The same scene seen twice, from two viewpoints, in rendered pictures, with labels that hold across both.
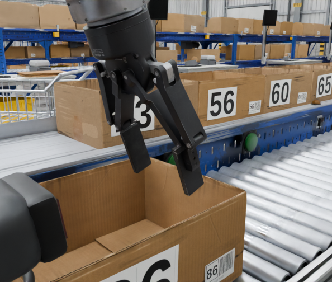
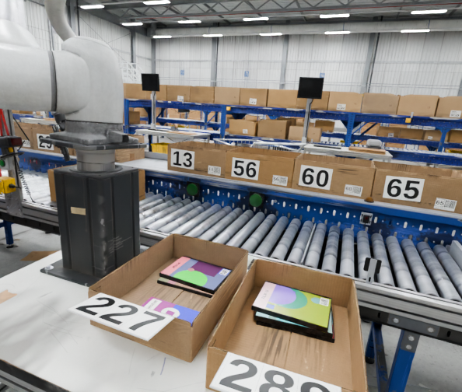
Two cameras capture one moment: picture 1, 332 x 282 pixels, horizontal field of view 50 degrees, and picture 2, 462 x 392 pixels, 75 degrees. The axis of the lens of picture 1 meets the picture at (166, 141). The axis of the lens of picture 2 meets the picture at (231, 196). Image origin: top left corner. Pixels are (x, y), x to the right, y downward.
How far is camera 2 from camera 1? 1.70 m
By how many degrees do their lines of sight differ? 59
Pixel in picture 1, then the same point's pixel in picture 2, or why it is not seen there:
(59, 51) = (461, 137)
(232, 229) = not seen: hidden behind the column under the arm
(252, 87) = (277, 164)
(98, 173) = not seen: hidden behind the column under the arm
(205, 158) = (222, 197)
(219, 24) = not seen: outside the picture
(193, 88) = (222, 154)
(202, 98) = (228, 162)
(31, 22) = (389, 109)
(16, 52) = (414, 134)
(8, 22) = (369, 109)
